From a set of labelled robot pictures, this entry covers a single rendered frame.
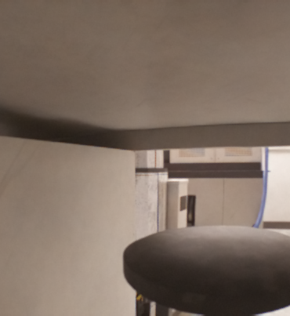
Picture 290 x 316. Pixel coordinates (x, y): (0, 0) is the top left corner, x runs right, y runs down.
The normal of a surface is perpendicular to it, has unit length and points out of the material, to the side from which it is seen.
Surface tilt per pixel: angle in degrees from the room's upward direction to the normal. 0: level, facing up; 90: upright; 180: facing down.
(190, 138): 90
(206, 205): 90
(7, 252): 90
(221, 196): 90
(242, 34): 180
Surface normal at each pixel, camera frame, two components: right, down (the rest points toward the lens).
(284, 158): -0.47, -0.01
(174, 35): 0.00, 1.00
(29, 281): 0.88, -0.01
